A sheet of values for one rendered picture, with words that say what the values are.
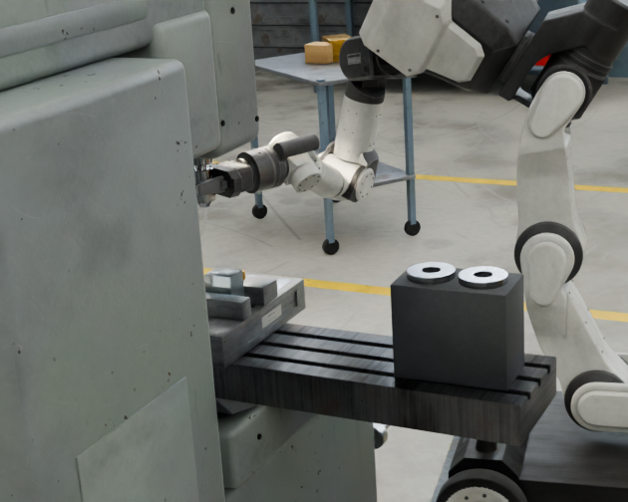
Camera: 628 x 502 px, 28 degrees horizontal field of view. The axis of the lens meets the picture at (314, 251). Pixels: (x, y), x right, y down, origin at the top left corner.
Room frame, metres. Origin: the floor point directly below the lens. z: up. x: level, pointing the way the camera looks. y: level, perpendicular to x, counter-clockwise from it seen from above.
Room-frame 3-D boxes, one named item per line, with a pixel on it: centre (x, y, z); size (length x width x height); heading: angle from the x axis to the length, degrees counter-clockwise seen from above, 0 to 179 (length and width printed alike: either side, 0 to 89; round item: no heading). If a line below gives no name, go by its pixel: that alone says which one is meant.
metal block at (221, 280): (2.40, 0.19, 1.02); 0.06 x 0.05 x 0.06; 62
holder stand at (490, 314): (2.16, -0.26, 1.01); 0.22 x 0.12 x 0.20; 64
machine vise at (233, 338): (2.43, 0.17, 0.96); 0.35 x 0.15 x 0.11; 152
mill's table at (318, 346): (2.39, 0.15, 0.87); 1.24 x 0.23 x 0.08; 63
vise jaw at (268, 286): (2.45, 0.16, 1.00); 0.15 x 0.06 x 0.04; 62
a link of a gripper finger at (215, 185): (2.39, 0.19, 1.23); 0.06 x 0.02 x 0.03; 128
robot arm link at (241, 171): (2.47, 0.14, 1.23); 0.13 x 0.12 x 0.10; 38
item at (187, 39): (2.25, 0.30, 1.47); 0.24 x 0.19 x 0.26; 63
